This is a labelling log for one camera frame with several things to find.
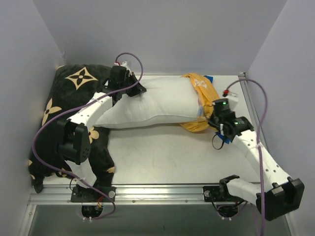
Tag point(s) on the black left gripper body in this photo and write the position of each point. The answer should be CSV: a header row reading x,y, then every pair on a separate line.
x,y
134,83

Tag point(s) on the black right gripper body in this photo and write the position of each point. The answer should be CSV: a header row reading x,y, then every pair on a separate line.
x,y
214,122

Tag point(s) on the blue and orange pillowcase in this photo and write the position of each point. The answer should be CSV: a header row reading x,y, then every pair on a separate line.
x,y
206,94

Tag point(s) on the white pillow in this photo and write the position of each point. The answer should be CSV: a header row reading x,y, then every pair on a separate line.
x,y
167,100

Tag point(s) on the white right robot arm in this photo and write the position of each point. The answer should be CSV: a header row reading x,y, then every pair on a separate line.
x,y
278,193

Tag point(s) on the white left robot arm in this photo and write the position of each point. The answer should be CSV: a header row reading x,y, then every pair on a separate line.
x,y
73,142

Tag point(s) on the black patterned plush pillow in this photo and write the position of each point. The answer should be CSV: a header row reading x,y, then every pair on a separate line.
x,y
73,86

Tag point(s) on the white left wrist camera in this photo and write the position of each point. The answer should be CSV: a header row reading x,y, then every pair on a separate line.
x,y
125,64

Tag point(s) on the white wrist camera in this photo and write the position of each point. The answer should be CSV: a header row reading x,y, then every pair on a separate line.
x,y
125,64
233,98

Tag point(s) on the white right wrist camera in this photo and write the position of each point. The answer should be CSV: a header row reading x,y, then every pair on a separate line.
x,y
233,98

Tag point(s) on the aluminium right frame rail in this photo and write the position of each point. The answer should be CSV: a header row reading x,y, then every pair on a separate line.
x,y
248,95

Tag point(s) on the aluminium frame rail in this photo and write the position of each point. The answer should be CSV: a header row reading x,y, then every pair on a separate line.
x,y
248,95
175,194

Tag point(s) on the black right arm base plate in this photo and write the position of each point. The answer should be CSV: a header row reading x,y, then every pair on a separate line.
x,y
211,193

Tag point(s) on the aluminium front frame rail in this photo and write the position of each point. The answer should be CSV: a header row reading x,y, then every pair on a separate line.
x,y
175,194

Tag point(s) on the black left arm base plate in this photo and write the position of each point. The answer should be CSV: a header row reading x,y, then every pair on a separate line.
x,y
87,195

